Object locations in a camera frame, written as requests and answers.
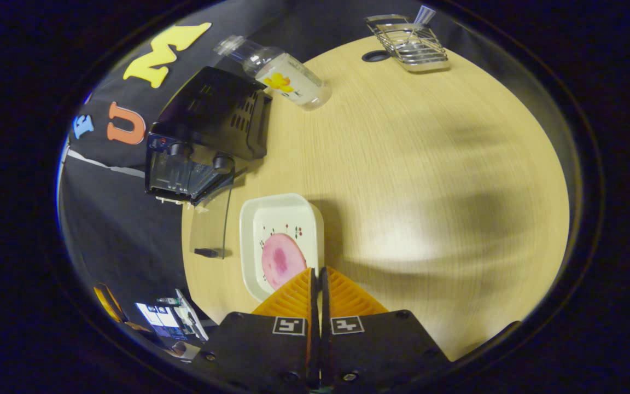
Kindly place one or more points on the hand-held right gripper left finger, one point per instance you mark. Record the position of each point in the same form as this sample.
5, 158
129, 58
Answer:
263, 350

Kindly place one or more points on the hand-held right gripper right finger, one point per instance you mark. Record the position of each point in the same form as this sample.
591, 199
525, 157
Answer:
375, 350

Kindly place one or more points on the pink ham slice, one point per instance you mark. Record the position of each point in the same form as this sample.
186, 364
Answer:
282, 260

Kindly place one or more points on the white square dish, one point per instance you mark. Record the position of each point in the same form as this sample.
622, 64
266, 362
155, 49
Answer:
282, 213

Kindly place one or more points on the black electric oven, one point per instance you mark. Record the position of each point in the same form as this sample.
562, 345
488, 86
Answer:
211, 109

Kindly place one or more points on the blue white printed board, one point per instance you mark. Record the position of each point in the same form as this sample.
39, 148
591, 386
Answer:
162, 317

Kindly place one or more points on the orange dark object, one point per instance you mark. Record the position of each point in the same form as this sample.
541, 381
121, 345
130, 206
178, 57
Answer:
108, 303

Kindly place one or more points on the clear bottle with yellow label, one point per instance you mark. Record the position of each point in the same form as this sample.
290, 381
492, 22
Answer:
287, 82

